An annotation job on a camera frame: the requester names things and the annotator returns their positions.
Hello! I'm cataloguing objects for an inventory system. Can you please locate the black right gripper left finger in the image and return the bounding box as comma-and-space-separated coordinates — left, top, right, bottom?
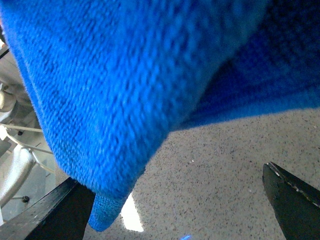
0, 177, 95, 240

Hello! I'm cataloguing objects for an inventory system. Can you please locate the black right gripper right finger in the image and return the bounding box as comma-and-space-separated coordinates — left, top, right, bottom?
262, 162, 320, 240

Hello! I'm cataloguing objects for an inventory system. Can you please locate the blue microfiber cloth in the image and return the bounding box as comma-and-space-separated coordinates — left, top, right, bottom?
0, 0, 320, 232

